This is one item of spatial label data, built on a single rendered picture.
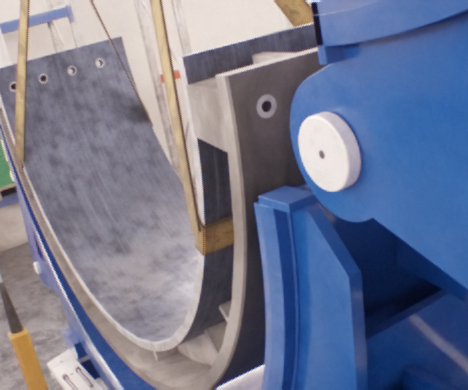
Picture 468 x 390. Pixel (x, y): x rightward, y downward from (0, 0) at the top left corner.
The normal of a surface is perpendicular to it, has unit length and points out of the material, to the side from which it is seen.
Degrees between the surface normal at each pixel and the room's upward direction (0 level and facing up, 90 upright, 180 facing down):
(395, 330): 102
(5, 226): 90
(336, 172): 90
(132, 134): 65
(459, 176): 90
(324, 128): 90
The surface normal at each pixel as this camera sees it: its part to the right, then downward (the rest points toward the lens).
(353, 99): -0.85, 0.31
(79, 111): 0.42, -0.11
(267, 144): 0.52, 0.29
